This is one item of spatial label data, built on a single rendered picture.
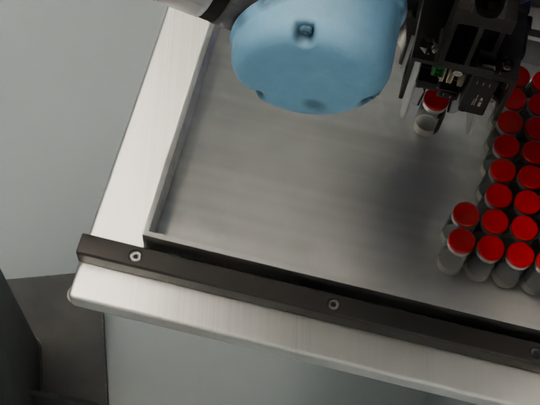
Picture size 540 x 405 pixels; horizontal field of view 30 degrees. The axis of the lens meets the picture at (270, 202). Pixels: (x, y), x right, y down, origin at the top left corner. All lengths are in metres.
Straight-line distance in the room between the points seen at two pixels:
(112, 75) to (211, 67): 1.06
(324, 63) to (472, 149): 0.43
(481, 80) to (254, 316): 0.25
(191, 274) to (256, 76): 0.33
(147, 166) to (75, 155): 1.02
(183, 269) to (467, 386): 0.23
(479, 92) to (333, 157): 0.18
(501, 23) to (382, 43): 0.19
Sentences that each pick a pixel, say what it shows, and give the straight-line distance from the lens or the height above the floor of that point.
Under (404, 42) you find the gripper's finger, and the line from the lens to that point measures 0.76.
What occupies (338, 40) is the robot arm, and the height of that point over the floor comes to 1.26.
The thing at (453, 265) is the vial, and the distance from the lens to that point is 0.79.
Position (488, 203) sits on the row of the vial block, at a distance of 0.79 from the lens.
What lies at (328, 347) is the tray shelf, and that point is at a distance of 0.78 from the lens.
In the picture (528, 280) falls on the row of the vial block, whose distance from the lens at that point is 0.80.
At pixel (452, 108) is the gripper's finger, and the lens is 0.82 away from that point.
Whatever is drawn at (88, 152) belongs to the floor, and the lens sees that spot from 1.84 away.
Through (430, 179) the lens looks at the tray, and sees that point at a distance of 0.84.
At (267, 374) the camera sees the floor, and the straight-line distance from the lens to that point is 1.68.
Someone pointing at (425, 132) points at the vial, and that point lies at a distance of 0.85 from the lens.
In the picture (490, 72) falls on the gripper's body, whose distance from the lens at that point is 0.67.
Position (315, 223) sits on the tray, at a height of 0.88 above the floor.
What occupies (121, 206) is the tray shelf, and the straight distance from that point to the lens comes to 0.82.
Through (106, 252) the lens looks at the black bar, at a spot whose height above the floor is 0.90.
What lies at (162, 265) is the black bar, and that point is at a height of 0.90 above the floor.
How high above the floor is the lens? 1.62
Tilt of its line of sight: 64 degrees down
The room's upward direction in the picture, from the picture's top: 7 degrees clockwise
